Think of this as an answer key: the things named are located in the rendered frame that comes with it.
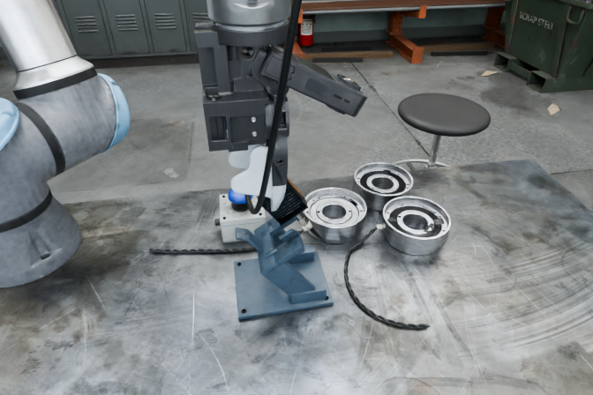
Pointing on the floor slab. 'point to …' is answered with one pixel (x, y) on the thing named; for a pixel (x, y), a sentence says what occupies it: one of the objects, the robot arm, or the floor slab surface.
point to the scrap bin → (549, 33)
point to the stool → (441, 120)
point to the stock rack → (393, 3)
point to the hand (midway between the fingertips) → (277, 192)
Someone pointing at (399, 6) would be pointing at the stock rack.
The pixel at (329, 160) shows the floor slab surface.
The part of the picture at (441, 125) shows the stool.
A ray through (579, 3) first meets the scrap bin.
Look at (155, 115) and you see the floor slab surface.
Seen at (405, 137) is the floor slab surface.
